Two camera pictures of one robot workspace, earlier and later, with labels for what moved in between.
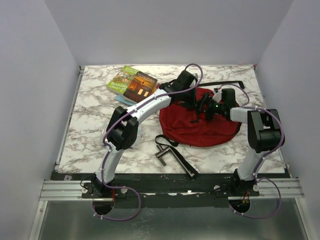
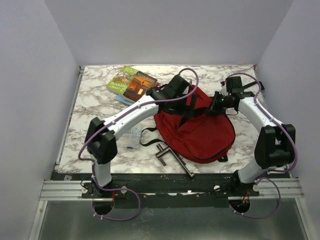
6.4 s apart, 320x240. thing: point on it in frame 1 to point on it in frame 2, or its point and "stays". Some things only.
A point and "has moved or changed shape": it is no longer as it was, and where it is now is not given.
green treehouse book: x=121 y=82 stays
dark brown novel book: x=141 y=86 stays
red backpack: x=177 y=122 has moved or changed shape
